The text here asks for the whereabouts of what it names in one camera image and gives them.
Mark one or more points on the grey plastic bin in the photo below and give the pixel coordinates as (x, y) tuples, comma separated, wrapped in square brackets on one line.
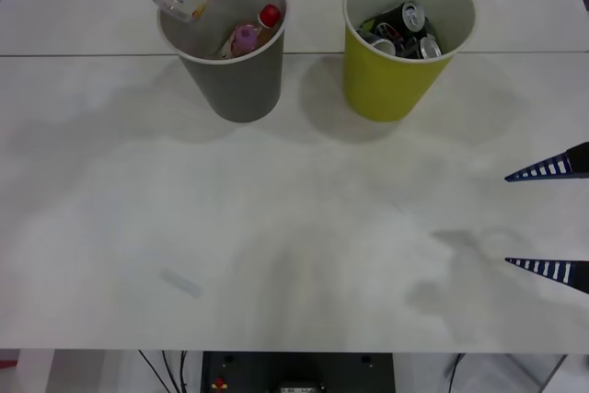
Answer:
[(244, 89)]

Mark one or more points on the green can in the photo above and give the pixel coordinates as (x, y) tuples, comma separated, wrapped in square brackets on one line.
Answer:
[(368, 24)]

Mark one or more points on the small bottle with pink cap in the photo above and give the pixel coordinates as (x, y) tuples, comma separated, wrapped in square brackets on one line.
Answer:
[(245, 38)]

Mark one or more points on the yellow-green plastic bin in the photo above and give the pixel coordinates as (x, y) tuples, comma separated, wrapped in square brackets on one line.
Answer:
[(386, 89)]

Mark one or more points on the black and red can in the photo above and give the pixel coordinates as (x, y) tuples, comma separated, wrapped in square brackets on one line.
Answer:
[(390, 30)]

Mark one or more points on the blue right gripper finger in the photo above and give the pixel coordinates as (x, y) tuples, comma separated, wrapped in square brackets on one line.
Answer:
[(577, 163), (577, 273)]

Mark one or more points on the small bottle with red cap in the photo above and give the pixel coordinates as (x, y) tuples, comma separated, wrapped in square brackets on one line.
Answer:
[(270, 15)]

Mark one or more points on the red button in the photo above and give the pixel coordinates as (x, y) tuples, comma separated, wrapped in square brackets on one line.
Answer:
[(220, 384)]

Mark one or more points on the red object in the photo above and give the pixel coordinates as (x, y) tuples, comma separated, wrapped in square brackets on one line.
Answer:
[(8, 360)]

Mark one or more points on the black can with silver top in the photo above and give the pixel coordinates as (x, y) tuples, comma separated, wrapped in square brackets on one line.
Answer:
[(412, 15)]

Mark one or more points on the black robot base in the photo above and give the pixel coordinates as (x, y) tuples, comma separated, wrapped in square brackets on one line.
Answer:
[(299, 367)]

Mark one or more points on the silver-topped can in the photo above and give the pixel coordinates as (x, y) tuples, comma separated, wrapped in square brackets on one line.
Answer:
[(383, 44), (430, 47)]

